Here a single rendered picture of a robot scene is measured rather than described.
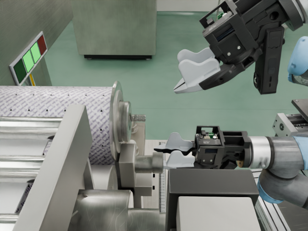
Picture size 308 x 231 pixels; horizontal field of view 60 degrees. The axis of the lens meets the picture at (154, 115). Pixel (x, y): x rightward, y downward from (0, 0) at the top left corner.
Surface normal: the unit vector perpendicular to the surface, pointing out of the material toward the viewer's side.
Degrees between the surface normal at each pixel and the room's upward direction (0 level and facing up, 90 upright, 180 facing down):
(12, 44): 90
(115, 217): 14
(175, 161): 90
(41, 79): 90
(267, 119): 0
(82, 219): 20
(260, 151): 43
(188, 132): 0
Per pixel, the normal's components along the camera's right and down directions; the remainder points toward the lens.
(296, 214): 0.00, -0.78
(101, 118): -0.01, -0.09
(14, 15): 1.00, 0.01
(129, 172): -0.02, 0.62
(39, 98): 0.00, -0.61
